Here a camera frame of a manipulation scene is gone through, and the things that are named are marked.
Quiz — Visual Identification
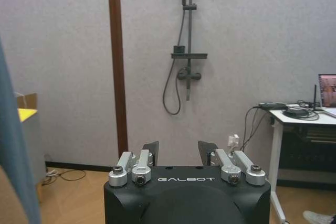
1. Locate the black antenna stand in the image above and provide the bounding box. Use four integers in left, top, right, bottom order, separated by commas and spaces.
307, 84, 325, 111

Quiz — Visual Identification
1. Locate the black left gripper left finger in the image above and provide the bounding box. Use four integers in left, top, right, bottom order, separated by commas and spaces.
108, 141, 160, 188

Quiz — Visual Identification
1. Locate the open laptop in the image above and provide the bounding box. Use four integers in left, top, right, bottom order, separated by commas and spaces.
318, 73, 336, 118

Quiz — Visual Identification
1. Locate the black power adapter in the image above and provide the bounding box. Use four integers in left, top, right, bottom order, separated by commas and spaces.
282, 107, 310, 118

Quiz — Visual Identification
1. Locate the white wall plug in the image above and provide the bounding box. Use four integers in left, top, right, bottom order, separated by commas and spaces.
227, 134, 240, 154

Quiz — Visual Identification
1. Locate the black power strip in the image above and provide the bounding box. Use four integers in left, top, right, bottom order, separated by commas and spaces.
259, 102, 288, 109

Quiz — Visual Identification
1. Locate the dark grey shower set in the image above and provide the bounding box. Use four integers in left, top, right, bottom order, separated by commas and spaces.
162, 0, 209, 115

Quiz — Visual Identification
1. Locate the white desk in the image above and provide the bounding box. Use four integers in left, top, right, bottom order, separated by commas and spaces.
268, 106, 336, 221

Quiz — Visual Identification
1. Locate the black cable on floor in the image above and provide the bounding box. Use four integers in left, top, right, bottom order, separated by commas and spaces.
44, 166, 87, 186

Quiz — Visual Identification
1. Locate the yellow sheet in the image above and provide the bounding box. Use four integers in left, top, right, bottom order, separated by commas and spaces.
17, 108, 39, 123

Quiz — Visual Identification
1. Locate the open cardboard box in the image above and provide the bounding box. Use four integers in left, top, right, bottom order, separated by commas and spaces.
14, 92, 38, 110

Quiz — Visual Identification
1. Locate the black cable on wall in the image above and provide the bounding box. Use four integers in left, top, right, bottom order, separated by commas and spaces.
240, 105, 272, 152

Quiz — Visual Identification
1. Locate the grey shoe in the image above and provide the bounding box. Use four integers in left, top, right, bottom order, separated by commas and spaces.
303, 210, 336, 224

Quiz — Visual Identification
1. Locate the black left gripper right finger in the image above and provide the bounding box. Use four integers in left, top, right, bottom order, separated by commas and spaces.
197, 140, 268, 187

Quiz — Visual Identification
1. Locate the black under-desk cabinet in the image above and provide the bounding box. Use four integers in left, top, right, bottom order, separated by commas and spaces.
277, 124, 336, 190

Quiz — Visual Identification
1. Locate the brown wooden clothes rack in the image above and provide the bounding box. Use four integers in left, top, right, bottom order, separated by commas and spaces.
77, 0, 129, 158

